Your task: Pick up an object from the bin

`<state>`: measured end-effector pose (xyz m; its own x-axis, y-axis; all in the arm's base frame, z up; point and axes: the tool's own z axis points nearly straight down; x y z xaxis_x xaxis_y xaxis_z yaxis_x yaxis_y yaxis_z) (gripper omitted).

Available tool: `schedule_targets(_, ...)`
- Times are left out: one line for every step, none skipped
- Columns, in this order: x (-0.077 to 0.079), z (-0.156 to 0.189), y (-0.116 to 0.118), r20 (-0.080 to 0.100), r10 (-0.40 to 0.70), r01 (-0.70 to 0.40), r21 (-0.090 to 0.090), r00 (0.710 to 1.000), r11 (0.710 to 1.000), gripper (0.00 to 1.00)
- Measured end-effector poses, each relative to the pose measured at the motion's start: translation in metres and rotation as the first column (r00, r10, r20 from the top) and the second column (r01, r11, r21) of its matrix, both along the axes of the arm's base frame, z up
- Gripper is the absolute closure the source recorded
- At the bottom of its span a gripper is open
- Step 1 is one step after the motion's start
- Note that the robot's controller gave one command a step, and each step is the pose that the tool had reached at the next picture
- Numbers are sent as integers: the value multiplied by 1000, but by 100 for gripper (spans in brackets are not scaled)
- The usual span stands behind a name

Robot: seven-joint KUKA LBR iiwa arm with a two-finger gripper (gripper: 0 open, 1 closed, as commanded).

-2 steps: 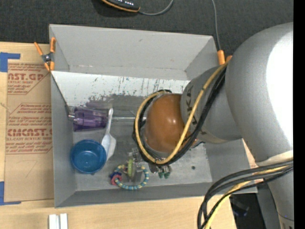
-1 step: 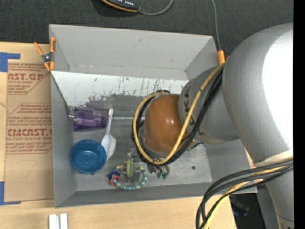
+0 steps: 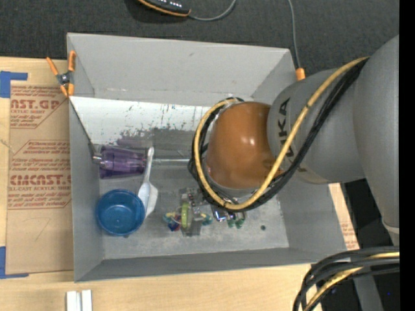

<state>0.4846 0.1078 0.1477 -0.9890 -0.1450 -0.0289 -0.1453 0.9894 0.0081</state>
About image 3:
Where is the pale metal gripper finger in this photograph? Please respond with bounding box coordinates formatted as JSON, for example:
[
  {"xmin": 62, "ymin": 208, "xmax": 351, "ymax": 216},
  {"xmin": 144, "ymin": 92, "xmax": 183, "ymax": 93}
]
[
  {"xmin": 179, "ymin": 188, "xmax": 204, "ymax": 207},
  {"xmin": 183, "ymin": 213, "xmax": 204, "ymax": 237}
]

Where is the brown cardboard board red print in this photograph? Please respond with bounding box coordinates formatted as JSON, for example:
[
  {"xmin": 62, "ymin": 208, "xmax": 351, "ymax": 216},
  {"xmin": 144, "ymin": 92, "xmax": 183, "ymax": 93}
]
[{"xmin": 0, "ymin": 56, "xmax": 361, "ymax": 279}]

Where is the multicolour ring toy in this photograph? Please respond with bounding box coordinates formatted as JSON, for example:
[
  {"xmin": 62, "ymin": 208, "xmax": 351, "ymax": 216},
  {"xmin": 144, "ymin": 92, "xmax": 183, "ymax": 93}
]
[{"xmin": 162, "ymin": 202, "xmax": 214, "ymax": 233}]

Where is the purple clear plastic cup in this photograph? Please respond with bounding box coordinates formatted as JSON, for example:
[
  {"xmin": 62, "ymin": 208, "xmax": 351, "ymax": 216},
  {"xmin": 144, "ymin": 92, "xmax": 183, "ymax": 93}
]
[{"xmin": 98, "ymin": 143, "xmax": 147, "ymax": 179}]

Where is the white plastic scoop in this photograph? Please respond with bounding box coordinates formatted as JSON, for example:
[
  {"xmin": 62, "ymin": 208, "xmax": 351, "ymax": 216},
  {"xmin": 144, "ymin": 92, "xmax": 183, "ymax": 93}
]
[{"xmin": 137, "ymin": 146, "xmax": 159, "ymax": 219}]

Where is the blue plastic bowl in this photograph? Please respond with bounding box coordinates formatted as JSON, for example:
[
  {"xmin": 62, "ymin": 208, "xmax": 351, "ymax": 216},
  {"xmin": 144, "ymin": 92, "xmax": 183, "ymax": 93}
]
[{"xmin": 95, "ymin": 189, "xmax": 146, "ymax": 237}]

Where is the grey metal bin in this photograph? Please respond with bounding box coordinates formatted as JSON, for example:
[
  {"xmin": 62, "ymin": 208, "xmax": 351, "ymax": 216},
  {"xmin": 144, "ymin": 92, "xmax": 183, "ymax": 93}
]
[{"xmin": 66, "ymin": 32, "xmax": 350, "ymax": 283}]

